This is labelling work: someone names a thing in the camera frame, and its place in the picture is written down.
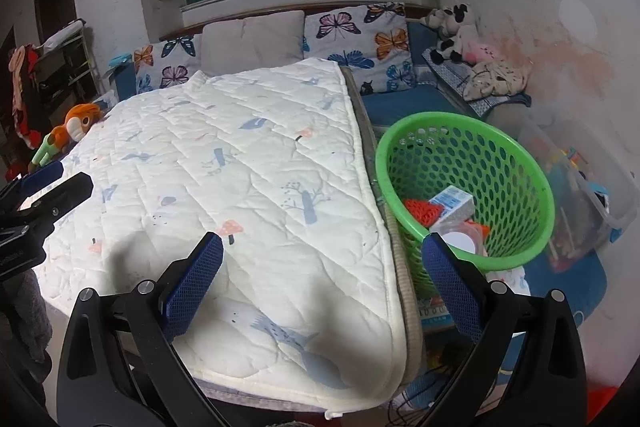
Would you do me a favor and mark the blue white milk carton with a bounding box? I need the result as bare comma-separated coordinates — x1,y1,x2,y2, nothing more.
428,185,475,230

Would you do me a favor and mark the red wrapper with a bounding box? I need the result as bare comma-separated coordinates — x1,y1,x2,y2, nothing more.
404,199,445,229

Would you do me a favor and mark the orange plush toy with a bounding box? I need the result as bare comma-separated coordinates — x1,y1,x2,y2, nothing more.
27,103,103,173

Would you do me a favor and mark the metal storage shelf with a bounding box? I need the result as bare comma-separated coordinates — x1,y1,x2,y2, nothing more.
35,18,99,124

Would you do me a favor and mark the left butterfly pillow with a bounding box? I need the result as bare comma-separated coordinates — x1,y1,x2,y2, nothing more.
134,34,201,94

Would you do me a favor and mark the butterfly pillow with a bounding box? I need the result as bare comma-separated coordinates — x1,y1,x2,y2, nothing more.
134,34,201,94
303,2,416,96

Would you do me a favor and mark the clear plastic storage bin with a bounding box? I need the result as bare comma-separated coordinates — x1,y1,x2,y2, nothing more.
487,105,639,272

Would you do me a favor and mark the white quilted blanket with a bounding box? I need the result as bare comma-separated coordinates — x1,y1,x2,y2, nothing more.
36,58,408,415

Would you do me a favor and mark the beige plain pillow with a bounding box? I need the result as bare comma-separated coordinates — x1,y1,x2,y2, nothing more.
201,10,305,76

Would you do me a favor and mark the green plastic mesh basket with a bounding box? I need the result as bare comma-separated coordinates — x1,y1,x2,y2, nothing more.
375,112,555,298

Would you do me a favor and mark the beige crumpled cloth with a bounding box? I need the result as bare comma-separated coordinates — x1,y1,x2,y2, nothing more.
462,60,530,102

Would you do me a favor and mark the blue bed sheet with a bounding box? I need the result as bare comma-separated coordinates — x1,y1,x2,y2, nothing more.
362,20,474,128

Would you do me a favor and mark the blue patterned folded blanket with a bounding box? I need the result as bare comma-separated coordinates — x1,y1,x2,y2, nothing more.
423,48,532,119

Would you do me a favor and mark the pink plush toy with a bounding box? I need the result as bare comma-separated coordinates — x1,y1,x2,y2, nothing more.
462,41,501,66

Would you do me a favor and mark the right butterfly pillow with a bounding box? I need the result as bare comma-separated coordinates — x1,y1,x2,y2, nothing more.
303,2,416,96

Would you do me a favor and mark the black white plush cow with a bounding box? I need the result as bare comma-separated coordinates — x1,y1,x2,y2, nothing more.
420,3,477,65

